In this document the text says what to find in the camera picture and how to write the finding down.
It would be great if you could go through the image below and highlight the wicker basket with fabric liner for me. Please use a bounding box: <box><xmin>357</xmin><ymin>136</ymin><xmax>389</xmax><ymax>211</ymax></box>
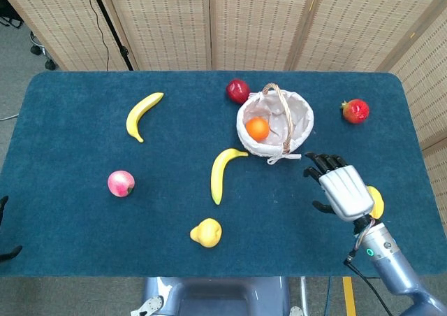
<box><xmin>236</xmin><ymin>82</ymin><xmax>314</xmax><ymax>166</ymax></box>

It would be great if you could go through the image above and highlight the orange fruit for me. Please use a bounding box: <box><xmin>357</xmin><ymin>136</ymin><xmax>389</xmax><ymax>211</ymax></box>
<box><xmin>245</xmin><ymin>116</ymin><xmax>270</xmax><ymax>143</ymax></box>

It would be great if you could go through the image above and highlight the yellow toy banana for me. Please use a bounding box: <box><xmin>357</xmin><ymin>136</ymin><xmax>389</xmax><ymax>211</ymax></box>
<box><xmin>126</xmin><ymin>92</ymin><xmax>165</xmax><ymax>143</ymax></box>
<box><xmin>210</xmin><ymin>148</ymin><xmax>249</xmax><ymax>206</ymax></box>

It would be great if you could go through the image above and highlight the yellow floor tape strip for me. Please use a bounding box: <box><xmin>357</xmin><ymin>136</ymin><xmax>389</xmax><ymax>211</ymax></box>
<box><xmin>342</xmin><ymin>276</ymin><xmax>357</xmax><ymax>316</ymax></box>

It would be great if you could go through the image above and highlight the black tripod pole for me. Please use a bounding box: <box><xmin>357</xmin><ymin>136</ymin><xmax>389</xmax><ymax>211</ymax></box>
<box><xmin>86</xmin><ymin>0</ymin><xmax>135</xmax><ymax>71</ymax></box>

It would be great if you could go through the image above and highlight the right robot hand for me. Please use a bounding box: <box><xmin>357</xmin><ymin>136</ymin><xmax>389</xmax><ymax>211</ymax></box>
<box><xmin>302</xmin><ymin>151</ymin><xmax>375</xmax><ymax>222</ymax></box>

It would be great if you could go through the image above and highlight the white table leg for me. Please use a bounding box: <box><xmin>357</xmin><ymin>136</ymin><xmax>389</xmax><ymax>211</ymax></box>
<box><xmin>299</xmin><ymin>276</ymin><xmax>310</xmax><ymax>316</ymax></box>

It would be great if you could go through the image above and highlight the pink toy peach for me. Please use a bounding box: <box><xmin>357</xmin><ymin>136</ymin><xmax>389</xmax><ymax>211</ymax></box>
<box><xmin>107</xmin><ymin>170</ymin><xmax>135</xmax><ymax>199</ymax></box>

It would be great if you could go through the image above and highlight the thin black hanging cable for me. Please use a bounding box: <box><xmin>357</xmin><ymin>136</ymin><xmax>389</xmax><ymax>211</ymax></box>
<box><xmin>81</xmin><ymin>0</ymin><xmax>110</xmax><ymax>71</ymax></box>

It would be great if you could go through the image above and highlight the yellow toy pear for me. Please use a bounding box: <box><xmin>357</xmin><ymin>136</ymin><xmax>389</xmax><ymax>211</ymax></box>
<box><xmin>189</xmin><ymin>217</ymin><xmax>223</xmax><ymax>249</ymax></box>

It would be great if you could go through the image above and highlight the yellow toy lemon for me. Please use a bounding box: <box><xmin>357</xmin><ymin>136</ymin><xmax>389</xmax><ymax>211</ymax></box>
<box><xmin>366</xmin><ymin>185</ymin><xmax>385</xmax><ymax>220</ymax></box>

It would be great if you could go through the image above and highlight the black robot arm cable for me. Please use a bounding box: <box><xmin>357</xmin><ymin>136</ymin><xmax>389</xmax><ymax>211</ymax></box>
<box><xmin>344</xmin><ymin>256</ymin><xmax>396</xmax><ymax>316</ymax></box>

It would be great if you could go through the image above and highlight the black chair leg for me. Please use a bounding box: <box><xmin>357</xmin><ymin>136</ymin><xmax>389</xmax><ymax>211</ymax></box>
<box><xmin>0</xmin><ymin>0</ymin><xmax>24</xmax><ymax>27</ymax></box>

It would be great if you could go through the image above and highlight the office chair caster base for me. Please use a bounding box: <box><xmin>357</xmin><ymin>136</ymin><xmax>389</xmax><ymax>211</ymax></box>
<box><xmin>29</xmin><ymin>31</ymin><xmax>59</xmax><ymax>71</ymax></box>

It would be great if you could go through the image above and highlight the blue floor cable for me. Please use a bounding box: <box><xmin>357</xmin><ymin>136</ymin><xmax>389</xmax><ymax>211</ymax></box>
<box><xmin>323</xmin><ymin>276</ymin><xmax>332</xmax><ymax>316</ymax></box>

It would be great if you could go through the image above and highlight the blue table cloth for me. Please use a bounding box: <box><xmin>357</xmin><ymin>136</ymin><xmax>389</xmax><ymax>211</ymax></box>
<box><xmin>0</xmin><ymin>71</ymin><xmax>447</xmax><ymax>278</ymax></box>

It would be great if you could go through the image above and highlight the blue-grey robot torso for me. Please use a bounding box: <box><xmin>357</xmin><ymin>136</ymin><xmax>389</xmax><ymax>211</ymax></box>
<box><xmin>131</xmin><ymin>276</ymin><xmax>305</xmax><ymax>316</ymax></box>

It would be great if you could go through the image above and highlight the red toy apple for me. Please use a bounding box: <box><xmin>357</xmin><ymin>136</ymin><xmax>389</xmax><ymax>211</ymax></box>
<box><xmin>226</xmin><ymin>79</ymin><xmax>251</xmax><ymax>104</ymax></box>

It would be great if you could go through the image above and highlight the red toy strawberry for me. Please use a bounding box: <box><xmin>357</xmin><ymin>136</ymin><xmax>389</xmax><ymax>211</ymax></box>
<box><xmin>340</xmin><ymin>99</ymin><xmax>370</xmax><ymax>124</ymax></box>

